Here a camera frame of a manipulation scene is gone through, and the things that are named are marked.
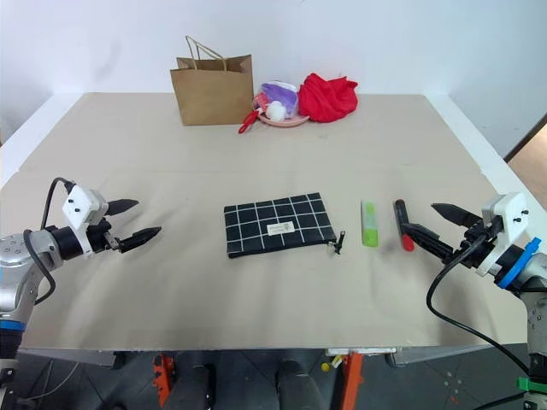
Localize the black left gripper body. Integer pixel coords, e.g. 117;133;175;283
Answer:
86;217;123;256

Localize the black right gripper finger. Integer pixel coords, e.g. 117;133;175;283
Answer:
431;202;484;228
403;220;462;264

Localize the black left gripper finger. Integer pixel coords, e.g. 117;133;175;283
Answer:
115;226;163;255
106;198;140;216

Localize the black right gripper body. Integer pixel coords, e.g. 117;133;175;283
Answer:
452;220;502;269

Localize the black marker with red cap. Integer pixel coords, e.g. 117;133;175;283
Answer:
392;198;415;254

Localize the green highlighter marker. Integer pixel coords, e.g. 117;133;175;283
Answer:
361;200;381;248

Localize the black grid pencil pouch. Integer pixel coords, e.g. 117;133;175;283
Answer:
223;192;347;260

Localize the brown wooden door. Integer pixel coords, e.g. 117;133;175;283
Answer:
503;112;547;189

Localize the white strip under table edge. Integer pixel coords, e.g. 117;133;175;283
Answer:
326;347;399;356

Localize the orange metal stand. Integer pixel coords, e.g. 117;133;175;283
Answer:
152;352;176;407
340;352;365;410

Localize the brown paper bag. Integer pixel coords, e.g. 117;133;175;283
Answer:
169;35;255;127

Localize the red plastic clip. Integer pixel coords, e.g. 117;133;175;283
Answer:
238;108;262;136

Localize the dark rounded shape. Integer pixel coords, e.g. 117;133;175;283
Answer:
274;360;329;410
164;362;215;410

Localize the red cloth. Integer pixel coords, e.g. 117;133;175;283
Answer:
297;72;360;125

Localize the pink plate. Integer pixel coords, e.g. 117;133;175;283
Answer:
255;110;311;129

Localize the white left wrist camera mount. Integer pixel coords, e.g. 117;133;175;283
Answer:
62;184;110;260

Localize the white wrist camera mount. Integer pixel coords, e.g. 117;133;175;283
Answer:
475;191;530;278
62;184;110;260

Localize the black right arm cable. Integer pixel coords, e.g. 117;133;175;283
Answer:
426;237;532;379

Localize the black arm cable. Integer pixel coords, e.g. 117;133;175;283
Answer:
23;177;76;307
426;237;532;379

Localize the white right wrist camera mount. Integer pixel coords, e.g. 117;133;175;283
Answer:
475;191;530;278

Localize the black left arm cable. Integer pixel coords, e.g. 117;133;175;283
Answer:
23;177;76;307

